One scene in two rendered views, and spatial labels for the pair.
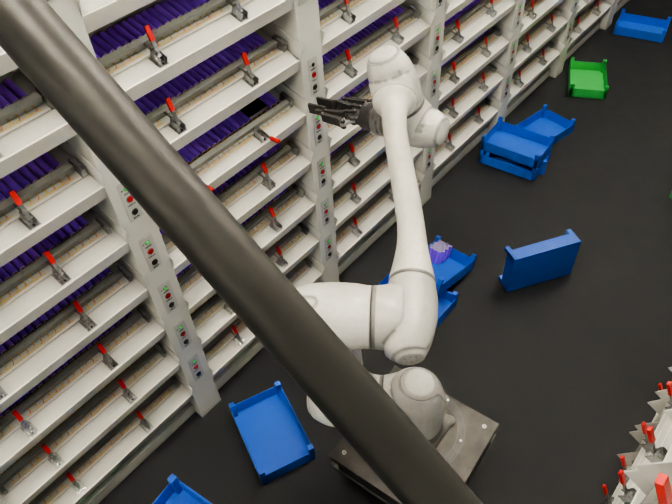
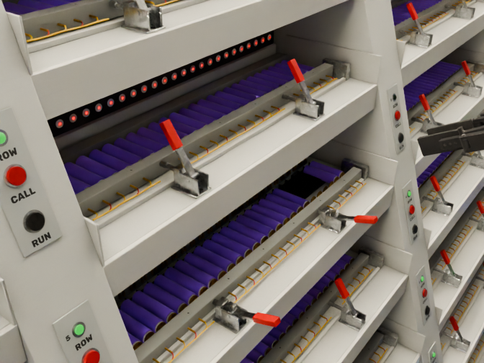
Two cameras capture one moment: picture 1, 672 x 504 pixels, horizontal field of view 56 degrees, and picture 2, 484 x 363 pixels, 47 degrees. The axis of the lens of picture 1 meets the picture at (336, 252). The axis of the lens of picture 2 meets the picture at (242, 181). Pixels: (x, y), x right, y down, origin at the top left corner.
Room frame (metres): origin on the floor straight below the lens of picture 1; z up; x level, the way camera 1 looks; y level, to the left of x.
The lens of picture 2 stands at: (0.74, 0.31, 1.35)
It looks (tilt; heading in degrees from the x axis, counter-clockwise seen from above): 20 degrees down; 1
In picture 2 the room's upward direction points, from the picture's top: 15 degrees counter-clockwise
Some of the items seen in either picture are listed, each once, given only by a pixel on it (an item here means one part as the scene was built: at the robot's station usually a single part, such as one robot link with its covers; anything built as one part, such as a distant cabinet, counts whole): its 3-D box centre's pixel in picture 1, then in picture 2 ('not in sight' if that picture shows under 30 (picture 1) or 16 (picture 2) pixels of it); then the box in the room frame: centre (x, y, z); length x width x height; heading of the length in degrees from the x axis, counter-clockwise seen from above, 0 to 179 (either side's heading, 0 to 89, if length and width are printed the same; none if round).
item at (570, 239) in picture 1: (538, 260); not in sight; (1.71, -0.84, 0.10); 0.30 x 0.08 x 0.20; 104
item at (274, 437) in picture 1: (271, 430); not in sight; (1.07, 0.28, 0.04); 0.30 x 0.20 x 0.08; 24
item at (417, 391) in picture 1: (414, 400); not in sight; (0.92, -0.19, 0.44); 0.18 x 0.16 x 0.22; 82
